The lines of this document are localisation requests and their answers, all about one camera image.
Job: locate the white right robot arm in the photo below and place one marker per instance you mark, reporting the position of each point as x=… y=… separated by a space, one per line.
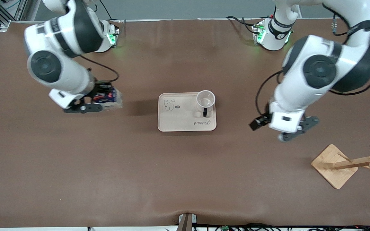
x=59 y=70

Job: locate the wooden cup stand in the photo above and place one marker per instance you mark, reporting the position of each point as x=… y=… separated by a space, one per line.
x=329 y=168

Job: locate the aluminium frame with black struts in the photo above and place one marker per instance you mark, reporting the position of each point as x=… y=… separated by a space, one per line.
x=5 y=25

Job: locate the blue milk carton green cap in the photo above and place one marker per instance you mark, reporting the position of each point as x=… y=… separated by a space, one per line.
x=111 y=99

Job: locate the grey metal table clamp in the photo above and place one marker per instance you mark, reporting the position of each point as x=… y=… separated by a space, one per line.
x=187 y=221

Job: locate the small green terminal connector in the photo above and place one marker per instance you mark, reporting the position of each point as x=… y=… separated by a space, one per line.
x=225 y=228

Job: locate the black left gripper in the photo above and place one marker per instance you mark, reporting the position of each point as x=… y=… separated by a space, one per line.
x=263 y=120

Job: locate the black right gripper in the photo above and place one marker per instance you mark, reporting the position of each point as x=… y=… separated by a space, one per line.
x=101 y=87

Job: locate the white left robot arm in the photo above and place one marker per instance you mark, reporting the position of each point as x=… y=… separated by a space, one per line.
x=300 y=96

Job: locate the beige plastic tray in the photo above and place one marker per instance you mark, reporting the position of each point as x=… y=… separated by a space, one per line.
x=178 y=118

